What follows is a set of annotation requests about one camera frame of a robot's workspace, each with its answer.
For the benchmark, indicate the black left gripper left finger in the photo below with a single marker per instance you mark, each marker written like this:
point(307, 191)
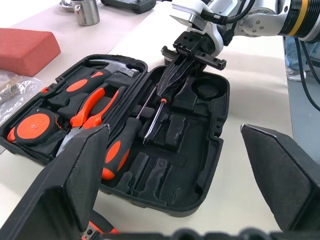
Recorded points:
point(57, 190)

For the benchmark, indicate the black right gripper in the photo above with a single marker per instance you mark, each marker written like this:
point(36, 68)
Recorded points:
point(190, 43)

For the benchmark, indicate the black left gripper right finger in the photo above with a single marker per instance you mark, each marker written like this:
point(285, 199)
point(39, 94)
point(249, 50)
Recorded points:
point(287, 180)

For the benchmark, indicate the small thin precision screwdriver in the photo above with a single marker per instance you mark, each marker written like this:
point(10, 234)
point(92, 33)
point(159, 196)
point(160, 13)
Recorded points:
point(163, 100)

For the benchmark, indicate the black plastic tool case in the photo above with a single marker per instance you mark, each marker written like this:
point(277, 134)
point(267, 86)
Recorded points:
point(175, 162)

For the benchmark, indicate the orange black utility knife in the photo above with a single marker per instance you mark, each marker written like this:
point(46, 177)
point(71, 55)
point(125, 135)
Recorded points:
point(102, 225)

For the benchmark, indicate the orange black tape measure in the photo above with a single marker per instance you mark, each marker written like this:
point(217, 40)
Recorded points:
point(31, 127)

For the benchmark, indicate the large orange black screwdriver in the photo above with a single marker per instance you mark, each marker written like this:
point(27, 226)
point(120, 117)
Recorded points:
point(120, 150)

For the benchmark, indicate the black handheld controller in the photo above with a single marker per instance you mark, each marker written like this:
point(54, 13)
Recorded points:
point(130, 5)

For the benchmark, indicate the clear plastic bag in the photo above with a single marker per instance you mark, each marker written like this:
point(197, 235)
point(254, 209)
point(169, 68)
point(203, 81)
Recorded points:
point(17, 97)

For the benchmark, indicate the black orange claw hammer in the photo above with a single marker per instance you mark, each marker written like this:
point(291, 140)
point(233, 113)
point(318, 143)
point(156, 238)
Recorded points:
point(75, 86)

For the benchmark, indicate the stainless steel cup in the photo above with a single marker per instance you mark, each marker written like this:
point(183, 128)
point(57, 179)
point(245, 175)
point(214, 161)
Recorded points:
point(86, 12)

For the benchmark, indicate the bystander in blue jeans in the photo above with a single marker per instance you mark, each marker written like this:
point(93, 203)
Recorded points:
point(293, 57)

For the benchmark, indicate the red foam block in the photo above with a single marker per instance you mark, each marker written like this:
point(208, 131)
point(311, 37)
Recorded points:
point(25, 50)

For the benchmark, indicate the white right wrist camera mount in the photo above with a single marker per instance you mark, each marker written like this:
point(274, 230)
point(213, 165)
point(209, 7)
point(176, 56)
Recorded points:
point(200, 15)

